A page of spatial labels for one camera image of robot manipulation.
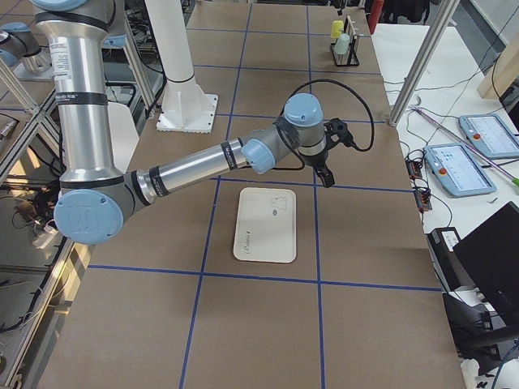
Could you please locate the black labelled box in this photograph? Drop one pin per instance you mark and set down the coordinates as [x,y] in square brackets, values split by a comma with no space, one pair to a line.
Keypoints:
[450,271]

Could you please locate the teach pendant tablet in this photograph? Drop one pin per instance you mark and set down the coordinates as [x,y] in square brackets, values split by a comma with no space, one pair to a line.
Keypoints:
[490,135]
[457,171]

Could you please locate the black laptop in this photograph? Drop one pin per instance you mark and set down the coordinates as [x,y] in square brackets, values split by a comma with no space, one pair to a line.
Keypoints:
[489,254]

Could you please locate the teach pendant tablet near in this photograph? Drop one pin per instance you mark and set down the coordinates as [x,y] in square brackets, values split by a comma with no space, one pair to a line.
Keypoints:
[457,171]

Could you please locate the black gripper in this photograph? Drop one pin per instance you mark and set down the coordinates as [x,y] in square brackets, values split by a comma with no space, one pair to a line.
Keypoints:
[315,159]

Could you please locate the red cylinder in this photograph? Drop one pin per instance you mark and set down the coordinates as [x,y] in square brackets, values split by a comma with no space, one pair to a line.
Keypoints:
[374,16]

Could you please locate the black wire cup rack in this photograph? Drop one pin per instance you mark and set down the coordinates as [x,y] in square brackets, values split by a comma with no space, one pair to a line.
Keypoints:
[351,58]

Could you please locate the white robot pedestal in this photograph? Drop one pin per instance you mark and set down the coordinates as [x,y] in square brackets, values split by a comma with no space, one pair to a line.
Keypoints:
[185,106]

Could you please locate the light green plastic cup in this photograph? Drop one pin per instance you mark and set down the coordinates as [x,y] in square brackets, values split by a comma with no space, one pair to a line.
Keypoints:
[342,45]

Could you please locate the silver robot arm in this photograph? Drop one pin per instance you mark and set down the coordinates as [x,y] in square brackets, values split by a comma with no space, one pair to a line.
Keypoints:
[17,43]
[97,197]

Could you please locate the metal reacher grabber tool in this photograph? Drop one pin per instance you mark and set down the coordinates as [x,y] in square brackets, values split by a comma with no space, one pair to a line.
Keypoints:
[426,114]

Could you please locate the yellow plastic cup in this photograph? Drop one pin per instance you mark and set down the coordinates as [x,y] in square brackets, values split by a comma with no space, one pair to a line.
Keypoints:
[338,28]

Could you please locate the teach pendant tablet far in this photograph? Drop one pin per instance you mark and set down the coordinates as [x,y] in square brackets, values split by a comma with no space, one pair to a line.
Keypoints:
[490,135]

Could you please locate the aluminium frame post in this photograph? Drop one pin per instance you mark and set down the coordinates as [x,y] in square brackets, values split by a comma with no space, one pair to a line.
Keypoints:
[427,48]

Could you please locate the cream rabbit tray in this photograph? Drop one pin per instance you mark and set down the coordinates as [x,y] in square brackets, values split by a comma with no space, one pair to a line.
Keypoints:
[266,226]

